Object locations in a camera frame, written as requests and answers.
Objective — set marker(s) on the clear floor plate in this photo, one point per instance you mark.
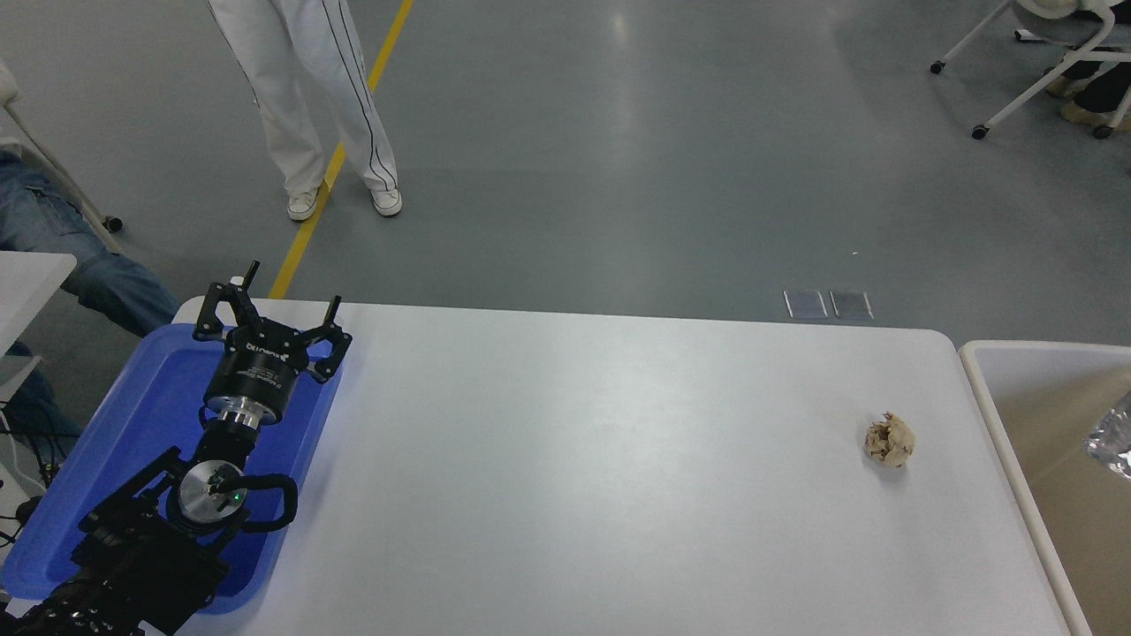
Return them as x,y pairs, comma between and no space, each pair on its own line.
851,304
806,304

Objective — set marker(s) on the white wheeled chair frame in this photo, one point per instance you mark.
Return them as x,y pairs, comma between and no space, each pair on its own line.
112,223

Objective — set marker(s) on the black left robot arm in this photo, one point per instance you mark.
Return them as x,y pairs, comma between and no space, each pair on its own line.
132,548

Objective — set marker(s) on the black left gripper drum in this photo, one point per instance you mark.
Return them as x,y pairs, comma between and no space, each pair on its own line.
256,371

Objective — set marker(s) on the white wheeled chair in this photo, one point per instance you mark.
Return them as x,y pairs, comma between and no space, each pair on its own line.
979,132

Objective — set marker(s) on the person on wheeled chair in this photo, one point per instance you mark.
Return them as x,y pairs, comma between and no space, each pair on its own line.
1104,88

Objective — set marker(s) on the large pale bin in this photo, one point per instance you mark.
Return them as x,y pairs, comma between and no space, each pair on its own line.
1051,530

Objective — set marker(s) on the crumpled tan paper ball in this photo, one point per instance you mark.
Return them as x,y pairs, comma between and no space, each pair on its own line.
889,442

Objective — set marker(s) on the blue plastic tray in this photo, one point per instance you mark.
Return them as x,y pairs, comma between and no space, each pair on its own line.
150,415

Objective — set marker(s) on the small white side table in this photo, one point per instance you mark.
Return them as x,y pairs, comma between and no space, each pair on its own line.
26,283

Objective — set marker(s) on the standing person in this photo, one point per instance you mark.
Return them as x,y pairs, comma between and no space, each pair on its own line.
300,88

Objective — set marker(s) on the silver foil tray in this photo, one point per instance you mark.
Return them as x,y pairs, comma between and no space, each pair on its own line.
1113,437

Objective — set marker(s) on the seated person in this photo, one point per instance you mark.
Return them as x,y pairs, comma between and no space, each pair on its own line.
53,238

